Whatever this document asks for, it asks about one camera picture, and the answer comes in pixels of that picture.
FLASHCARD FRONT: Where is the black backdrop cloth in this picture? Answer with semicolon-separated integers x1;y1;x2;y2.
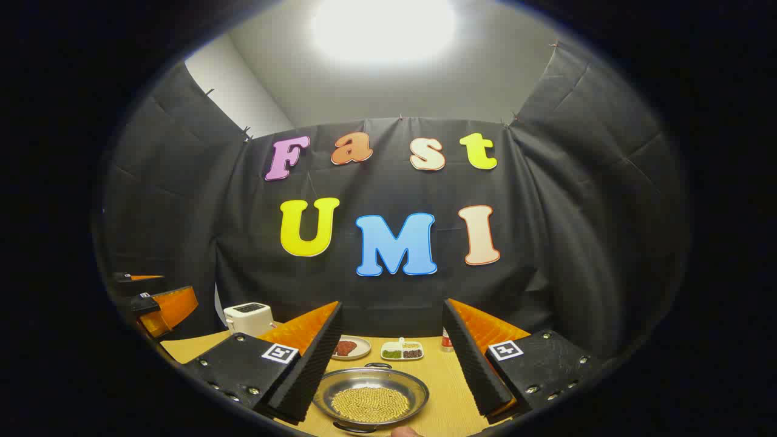
91;42;693;365

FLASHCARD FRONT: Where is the bright ceiling light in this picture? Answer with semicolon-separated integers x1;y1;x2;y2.
310;0;459;64

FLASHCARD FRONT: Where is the pile of yellow soybeans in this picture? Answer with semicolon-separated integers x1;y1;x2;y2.
331;387;411;424

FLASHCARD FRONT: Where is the white divided dish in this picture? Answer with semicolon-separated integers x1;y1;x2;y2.
381;337;424;361

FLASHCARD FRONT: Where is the white toaster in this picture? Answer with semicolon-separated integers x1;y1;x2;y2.
223;302;275;337

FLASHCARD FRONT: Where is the round beige plate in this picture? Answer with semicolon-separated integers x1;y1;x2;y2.
331;335;372;361

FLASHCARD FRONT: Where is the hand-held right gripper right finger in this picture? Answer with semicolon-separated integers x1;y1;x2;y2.
442;299;602;424

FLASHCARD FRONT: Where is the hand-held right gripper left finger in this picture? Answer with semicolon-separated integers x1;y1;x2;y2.
182;302;344;424

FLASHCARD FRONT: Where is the stainless steel pot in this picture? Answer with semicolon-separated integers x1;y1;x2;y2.
313;362;430;433

